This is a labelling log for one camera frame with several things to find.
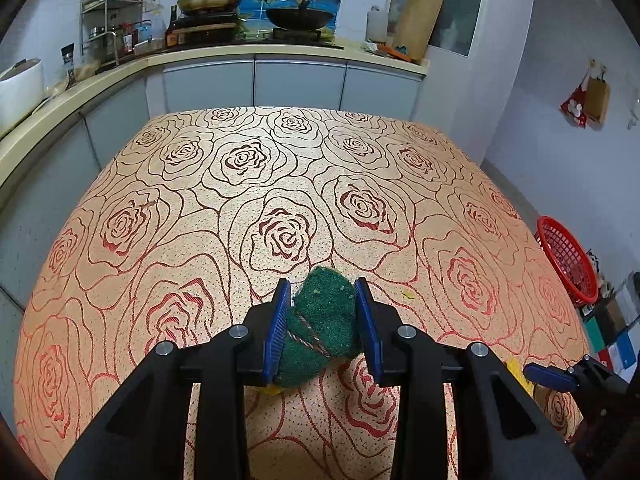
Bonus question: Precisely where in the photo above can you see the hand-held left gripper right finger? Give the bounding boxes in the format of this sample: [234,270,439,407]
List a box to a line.
[352,276,586,480]

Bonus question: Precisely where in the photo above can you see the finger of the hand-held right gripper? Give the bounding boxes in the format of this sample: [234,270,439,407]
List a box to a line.
[523,362,578,393]

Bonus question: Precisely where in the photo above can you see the brown hanging paper bag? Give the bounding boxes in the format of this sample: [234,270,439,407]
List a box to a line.
[582,72,611,125]

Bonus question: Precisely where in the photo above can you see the black gas stove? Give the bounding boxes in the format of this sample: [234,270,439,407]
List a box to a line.
[172,12,346,51]

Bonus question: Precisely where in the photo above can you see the wooden cutting board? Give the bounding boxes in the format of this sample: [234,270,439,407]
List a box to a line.
[390,0,445,61]

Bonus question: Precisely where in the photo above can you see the white plastic jug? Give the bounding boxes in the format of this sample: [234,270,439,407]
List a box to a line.
[366,5,388,43]

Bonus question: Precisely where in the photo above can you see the grey kitchen counter cabinets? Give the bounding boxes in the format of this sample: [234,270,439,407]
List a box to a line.
[0,42,428,311]

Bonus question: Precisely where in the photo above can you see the metal spice rack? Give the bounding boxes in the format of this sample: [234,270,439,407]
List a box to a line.
[80,0,163,68]

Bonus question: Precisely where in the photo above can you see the green scouring pad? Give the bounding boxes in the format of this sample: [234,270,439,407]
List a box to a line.
[275,266,368,388]

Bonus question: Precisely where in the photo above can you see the red plastic basket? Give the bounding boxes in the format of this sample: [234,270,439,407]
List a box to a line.
[534,216,599,308]

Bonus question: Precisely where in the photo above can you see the rose pattern tablecloth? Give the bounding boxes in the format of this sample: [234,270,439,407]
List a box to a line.
[12,106,593,480]

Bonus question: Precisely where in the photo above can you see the pile of coloured boxes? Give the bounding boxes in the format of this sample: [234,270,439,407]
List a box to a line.
[580,272,640,376]

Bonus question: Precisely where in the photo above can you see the white rice cooker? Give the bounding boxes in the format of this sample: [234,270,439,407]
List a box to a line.
[0,57,46,136]

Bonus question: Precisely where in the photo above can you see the dark sauce bottle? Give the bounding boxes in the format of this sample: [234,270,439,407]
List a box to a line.
[165,5,180,50]

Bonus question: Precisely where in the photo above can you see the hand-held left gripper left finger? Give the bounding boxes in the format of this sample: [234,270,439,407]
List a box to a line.
[55,277,292,480]

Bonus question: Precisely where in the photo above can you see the red hanging cloth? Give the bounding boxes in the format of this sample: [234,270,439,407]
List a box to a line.
[560,77,590,128]

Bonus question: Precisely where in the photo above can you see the black wok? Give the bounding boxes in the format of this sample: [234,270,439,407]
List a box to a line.
[265,0,336,31]

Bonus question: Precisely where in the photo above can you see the frosted glass panel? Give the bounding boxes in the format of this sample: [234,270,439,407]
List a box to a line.
[387,0,488,57]

